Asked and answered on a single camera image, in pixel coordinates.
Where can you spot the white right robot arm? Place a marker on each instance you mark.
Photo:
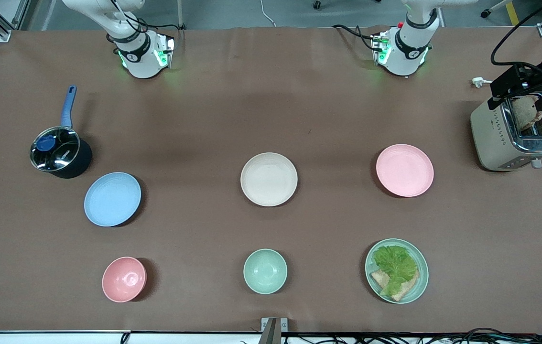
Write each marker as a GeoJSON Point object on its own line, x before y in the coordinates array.
{"type": "Point", "coordinates": [137, 52]}

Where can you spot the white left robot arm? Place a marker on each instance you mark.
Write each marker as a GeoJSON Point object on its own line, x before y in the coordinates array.
{"type": "Point", "coordinates": [407, 45]}

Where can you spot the toasted bread slice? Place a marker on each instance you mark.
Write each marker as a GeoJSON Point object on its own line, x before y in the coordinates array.
{"type": "Point", "coordinates": [525, 113]}

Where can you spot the white power plug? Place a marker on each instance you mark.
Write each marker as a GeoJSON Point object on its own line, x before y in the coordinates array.
{"type": "Point", "coordinates": [479, 82]}

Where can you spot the beige toaster with chrome top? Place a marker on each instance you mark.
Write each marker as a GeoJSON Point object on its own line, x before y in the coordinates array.
{"type": "Point", "coordinates": [493, 138]}

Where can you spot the glass lid with blue knob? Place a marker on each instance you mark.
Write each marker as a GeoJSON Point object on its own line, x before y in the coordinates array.
{"type": "Point", "coordinates": [56, 150]}

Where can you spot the chair leg with caster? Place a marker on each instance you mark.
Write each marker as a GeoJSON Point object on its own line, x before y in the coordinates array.
{"type": "Point", "coordinates": [491, 9]}

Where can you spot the pink plate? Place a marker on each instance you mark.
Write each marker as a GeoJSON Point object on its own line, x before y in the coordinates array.
{"type": "Point", "coordinates": [405, 170]}

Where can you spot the blue plate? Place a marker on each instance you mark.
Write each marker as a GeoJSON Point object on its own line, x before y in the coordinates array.
{"type": "Point", "coordinates": [112, 198]}

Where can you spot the green plate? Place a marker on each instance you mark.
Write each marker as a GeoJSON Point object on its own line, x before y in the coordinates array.
{"type": "Point", "coordinates": [421, 282]}

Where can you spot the green lettuce leaf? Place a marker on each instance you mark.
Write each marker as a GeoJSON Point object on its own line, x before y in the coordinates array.
{"type": "Point", "coordinates": [395, 265]}

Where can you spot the pink bowl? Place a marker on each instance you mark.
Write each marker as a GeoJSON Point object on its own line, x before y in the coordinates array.
{"type": "Point", "coordinates": [124, 279]}

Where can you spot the black chair caster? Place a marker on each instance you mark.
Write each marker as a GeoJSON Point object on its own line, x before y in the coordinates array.
{"type": "Point", "coordinates": [317, 5]}

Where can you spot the bread slice under lettuce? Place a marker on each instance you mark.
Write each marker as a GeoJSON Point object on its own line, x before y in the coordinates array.
{"type": "Point", "coordinates": [407, 289]}

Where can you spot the beige plate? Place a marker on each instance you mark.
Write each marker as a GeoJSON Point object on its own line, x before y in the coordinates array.
{"type": "Point", "coordinates": [269, 179]}

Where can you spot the green bowl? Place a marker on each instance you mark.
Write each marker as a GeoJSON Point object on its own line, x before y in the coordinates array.
{"type": "Point", "coordinates": [265, 271]}

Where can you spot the grey metal camera mount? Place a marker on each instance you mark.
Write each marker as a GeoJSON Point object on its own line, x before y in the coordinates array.
{"type": "Point", "coordinates": [273, 330]}

